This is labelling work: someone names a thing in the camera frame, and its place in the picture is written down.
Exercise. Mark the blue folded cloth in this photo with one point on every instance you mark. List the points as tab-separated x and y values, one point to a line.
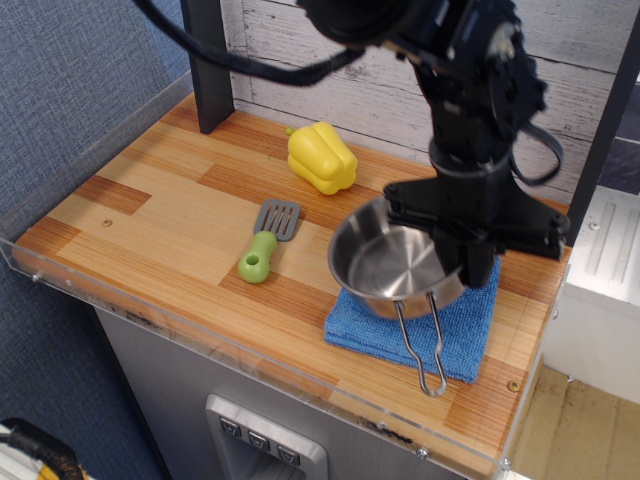
465	325

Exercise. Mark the steel pan with wire handle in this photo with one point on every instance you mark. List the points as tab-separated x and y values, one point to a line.
394	272

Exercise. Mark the silver dispenser button panel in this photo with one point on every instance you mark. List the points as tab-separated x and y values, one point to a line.
251	446

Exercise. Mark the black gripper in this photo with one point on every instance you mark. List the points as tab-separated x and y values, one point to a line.
481	202

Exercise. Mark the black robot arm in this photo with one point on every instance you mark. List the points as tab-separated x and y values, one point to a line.
483	91

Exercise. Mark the grey toy fridge cabinet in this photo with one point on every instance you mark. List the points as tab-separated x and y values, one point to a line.
171	384

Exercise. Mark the green handled grey toy spatula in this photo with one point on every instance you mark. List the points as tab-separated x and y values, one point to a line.
276	222

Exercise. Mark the yellow toy bell pepper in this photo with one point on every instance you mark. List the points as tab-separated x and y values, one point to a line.
317	154

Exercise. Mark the white toy sink unit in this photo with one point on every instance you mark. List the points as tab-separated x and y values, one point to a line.
593	333

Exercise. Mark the yellow object at corner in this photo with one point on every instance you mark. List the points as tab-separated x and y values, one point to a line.
65	472

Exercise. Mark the black vertical post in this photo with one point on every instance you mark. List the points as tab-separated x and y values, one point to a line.
615	107

